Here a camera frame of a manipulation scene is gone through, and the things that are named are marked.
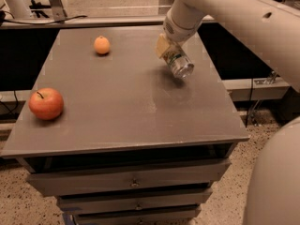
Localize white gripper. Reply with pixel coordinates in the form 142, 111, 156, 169
156, 12, 197, 58

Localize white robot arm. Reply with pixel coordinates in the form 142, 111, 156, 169
156, 0, 300, 225

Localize orange fruit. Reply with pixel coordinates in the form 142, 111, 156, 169
94, 36, 111, 54

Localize grey drawer cabinet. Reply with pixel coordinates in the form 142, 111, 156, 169
1, 23, 250, 225

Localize red apple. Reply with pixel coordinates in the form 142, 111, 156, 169
28, 88, 64, 120

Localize top grey drawer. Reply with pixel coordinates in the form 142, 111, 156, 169
27, 158, 231, 196

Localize grey drawer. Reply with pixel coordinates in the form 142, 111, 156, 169
27, 158, 231, 196
57, 186, 212, 215
74, 205, 200, 225

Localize middle grey drawer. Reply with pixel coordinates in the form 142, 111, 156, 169
57, 186, 212, 215

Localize white pipe top left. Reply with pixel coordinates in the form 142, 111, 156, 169
5, 0, 32, 19

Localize bottom grey drawer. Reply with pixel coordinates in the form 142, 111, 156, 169
74, 205, 200, 225

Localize grey metal rail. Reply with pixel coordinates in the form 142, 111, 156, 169
0, 14, 217, 30

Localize left metal bracket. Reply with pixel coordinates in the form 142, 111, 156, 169
49, 0, 67, 21

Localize black cable left floor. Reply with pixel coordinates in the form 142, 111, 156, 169
0, 90, 20, 116

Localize black cable on rail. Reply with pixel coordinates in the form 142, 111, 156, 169
0, 10, 88, 25

